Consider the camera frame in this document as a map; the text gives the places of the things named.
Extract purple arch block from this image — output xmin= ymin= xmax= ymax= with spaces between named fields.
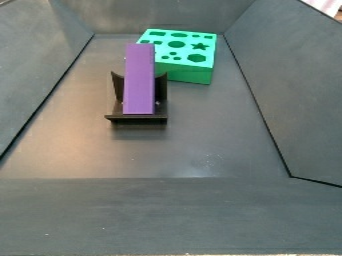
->
xmin=122 ymin=44 xmax=155 ymax=115

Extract black arch fixture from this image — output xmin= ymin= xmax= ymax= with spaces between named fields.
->
xmin=104 ymin=72 xmax=168 ymax=123

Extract green shape sorter block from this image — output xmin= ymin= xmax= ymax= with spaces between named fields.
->
xmin=137 ymin=28 xmax=216 ymax=85

